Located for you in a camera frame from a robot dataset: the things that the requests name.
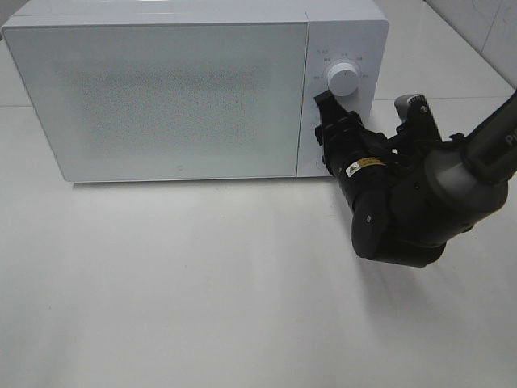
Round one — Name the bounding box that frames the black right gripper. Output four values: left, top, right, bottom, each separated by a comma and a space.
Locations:
314, 91, 397, 214

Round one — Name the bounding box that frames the white microwave door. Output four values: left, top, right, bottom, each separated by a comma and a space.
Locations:
4, 23, 307, 183

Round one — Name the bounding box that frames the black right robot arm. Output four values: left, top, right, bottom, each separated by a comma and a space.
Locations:
315, 91, 516, 268

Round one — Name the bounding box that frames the upper white power knob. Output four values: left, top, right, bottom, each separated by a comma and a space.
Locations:
326, 61, 359, 97

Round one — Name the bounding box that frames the white microwave oven body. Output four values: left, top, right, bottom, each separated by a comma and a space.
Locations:
1, 1, 389, 178

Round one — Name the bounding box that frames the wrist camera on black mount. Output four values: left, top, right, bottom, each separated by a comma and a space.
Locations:
394, 94, 442, 155

